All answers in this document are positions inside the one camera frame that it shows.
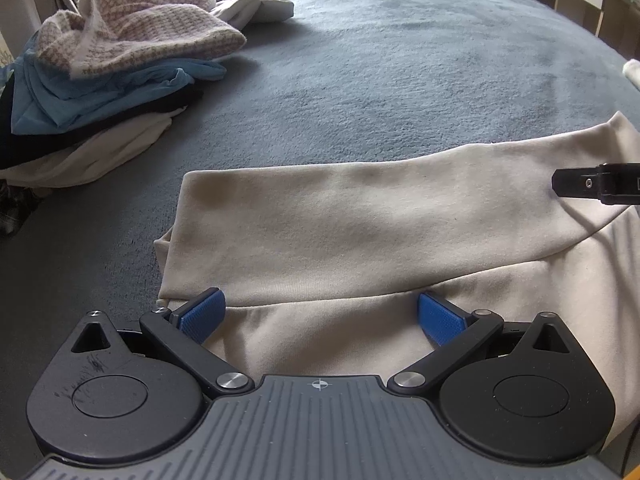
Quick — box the white crumpled garment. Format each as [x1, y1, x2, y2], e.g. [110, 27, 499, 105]
[210, 0, 295, 28]

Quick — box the beige checked knit sweater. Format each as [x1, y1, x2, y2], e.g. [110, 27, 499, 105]
[35, 0, 247, 80]

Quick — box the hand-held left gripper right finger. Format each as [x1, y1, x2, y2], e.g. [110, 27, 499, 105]
[387, 292, 573, 394]

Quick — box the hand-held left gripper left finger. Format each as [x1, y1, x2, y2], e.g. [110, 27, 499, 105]
[72, 287, 256, 400]

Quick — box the dark plaid cloth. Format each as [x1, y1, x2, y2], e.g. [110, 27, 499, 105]
[0, 180, 43, 241]

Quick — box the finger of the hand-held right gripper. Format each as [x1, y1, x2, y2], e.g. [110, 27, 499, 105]
[551, 167, 604, 201]

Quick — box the black garment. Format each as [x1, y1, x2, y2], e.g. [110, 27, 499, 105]
[0, 72, 206, 171]

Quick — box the cream garment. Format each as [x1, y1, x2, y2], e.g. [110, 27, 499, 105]
[0, 110, 173, 191]

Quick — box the beige zip jacket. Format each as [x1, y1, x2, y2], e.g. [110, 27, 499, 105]
[152, 111, 640, 461]

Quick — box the blue garment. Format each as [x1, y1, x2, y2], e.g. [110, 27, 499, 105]
[10, 45, 228, 136]

